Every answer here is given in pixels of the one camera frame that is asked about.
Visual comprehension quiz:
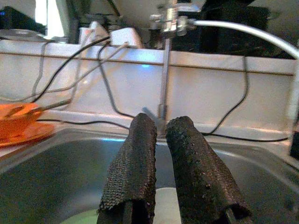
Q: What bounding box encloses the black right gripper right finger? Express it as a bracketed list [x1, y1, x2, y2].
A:
[165, 115, 255, 224]

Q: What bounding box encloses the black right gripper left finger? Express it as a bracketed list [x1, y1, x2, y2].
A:
[97, 112, 158, 224]

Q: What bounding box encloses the white plate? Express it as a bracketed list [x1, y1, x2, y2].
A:
[155, 187, 182, 224]

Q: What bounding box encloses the patterned chopstick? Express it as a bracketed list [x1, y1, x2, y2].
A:
[35, 99, 72, 112]

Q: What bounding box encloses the orange plastic plate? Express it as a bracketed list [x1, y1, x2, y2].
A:
[0, 122, 56, 148]

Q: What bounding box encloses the orange plastic bowl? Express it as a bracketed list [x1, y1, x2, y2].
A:
[0, 102, 44, 138]

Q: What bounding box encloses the stainless steel sink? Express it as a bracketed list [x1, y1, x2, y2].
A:
[0, 127, 299, 224]

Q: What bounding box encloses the metal faucet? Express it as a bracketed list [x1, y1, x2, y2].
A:
[142, 0, 201, 128]

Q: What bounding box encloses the black appliance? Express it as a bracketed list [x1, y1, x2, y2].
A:
[289, 130, 299, 161]

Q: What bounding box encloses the metal spoon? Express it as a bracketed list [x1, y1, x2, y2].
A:
[4, 105, 31, 119]

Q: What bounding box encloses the white power plug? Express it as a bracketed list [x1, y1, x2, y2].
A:
[78, 20, 111, 45]
[109, 27, 143, 49]

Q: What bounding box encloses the black electronic box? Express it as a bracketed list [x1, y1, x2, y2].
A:
[0, 6, 47, 36]

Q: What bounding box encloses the white water hose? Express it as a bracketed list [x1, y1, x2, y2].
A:
[192, 20, 299, 60]

